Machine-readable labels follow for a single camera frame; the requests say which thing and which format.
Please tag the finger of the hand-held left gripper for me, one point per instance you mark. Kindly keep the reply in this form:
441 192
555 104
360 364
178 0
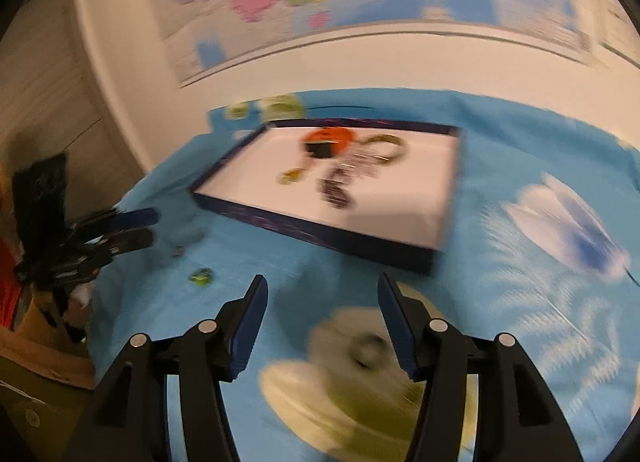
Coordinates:
132 241
135 218

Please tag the green jade bangle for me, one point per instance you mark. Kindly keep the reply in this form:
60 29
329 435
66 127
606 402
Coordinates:
395 140

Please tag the orange red object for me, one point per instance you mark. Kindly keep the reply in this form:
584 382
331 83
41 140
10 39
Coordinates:
7 282

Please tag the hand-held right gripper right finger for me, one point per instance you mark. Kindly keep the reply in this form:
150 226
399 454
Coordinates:
397 327

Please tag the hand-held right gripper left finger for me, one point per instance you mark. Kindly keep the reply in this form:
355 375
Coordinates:
247 327

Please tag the orange fitness band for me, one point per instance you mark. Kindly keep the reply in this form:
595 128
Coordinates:
325 134

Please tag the multicolour glass charm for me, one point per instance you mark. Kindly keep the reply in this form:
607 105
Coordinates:
292 176

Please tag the beige door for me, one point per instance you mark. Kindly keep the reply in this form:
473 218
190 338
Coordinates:
50 91

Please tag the green glass charm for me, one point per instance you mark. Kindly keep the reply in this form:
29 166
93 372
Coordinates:
201 276

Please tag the brown cardboard box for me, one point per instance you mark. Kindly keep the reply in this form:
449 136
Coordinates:
40 347

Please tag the navy shallow cardboard box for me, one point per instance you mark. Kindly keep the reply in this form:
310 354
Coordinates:
400 202

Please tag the blue floral cloth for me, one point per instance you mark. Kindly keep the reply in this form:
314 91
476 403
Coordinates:
500 342

